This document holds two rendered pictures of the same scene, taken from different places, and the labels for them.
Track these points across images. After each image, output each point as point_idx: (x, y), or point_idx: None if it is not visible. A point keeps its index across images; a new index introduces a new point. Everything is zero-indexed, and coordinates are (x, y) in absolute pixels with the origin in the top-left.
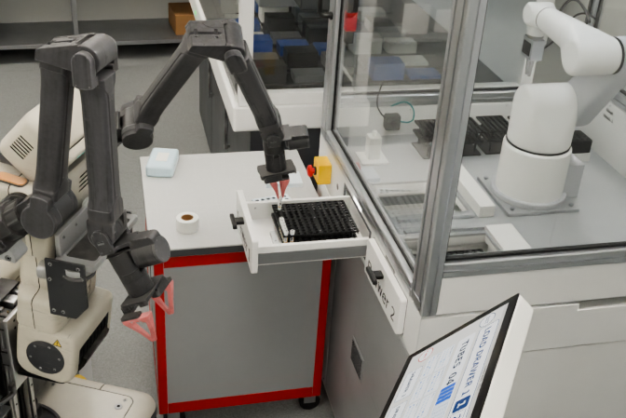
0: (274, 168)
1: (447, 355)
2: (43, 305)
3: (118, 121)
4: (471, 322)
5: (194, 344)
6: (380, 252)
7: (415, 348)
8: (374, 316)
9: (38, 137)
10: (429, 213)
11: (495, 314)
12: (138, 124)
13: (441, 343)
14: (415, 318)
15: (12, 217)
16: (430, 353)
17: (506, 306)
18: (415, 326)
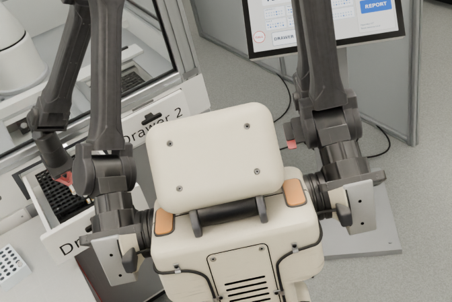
0: (66, 153)
1: (272, 11)
2: (307, 291)
3: (114, 176)
4: (246, 3)
5: None
6: (126, 117)
7: (206, 97)
8: (145, 163)
9: (334, 33)
10: (173, 7)
11: None
12: (126, 146)
13: (253, 26)
14: (196, 83)
15: (357, 146)
16: (260, 31)
17: None
18: (200, 85)
